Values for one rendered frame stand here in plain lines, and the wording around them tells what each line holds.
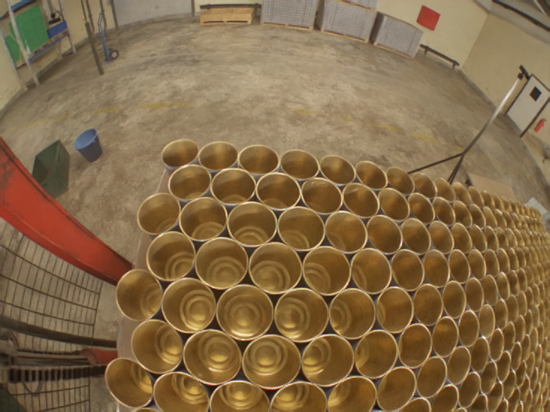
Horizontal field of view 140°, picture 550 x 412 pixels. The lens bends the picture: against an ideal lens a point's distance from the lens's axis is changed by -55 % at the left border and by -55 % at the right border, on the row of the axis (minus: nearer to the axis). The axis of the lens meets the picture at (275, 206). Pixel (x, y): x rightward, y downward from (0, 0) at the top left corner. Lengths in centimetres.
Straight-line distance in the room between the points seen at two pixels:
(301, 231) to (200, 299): 20
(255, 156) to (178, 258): 23
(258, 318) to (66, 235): 34
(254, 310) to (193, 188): 24
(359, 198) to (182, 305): 35
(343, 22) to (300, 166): 664
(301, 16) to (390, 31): 257
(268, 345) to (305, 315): 7
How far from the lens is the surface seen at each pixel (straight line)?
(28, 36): 791
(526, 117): 883
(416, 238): 46
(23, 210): 37
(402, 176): 50
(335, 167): 45
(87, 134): 279
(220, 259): 37
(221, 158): 44
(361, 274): 41
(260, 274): 36
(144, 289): 39
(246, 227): 39
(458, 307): 47
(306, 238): 40
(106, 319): 184
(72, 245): 44
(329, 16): 686
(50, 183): 263
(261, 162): 43
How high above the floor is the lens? 150
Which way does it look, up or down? 58 degrees down
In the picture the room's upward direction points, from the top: 10 degrees clockwise
